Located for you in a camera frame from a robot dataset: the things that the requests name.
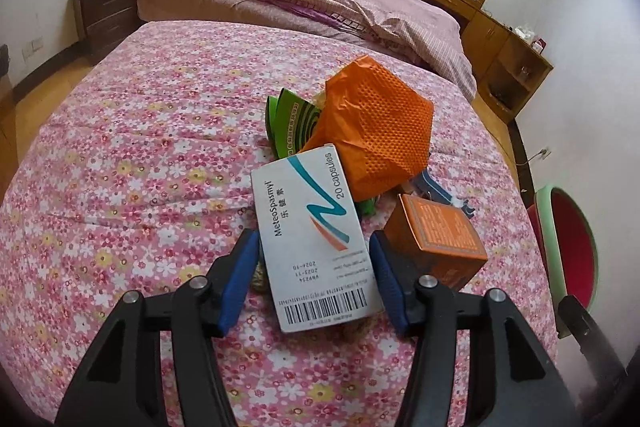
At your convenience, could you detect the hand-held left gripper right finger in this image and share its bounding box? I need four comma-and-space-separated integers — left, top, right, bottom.
369, 231, 576, 427

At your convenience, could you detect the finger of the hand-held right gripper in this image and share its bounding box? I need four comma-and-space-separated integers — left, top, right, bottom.
557, 294, 626, 403

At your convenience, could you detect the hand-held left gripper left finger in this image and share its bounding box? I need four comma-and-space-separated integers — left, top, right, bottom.
55, 229, 261, 427

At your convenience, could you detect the orange cardboard box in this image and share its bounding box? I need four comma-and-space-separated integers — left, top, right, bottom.
384, 193, 488, 293

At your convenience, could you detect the white medicine box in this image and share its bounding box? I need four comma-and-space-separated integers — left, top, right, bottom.
250, 143, 385, 334

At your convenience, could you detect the blue and white packaging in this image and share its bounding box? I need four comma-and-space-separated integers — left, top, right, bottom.
410, 169, 473, 218

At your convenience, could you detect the red bin with green rim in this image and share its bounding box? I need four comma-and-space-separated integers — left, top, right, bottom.
531, 186, 600, 338

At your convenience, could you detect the orange perforated plastic bag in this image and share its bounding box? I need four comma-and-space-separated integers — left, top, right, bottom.
302, 55, 435, 202

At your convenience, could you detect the green spiral print packet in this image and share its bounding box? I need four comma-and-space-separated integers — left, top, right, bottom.
265, 88, 327, 160

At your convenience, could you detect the pink floral bed sheet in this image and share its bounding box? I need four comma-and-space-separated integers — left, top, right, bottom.
0, 21, 558, 427

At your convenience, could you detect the long wooden cabinet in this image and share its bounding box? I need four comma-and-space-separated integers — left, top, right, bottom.
306, 0, 555, 124

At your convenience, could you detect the dark wooden nightstand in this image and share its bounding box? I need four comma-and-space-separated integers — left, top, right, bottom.
70, 0, 142, 58

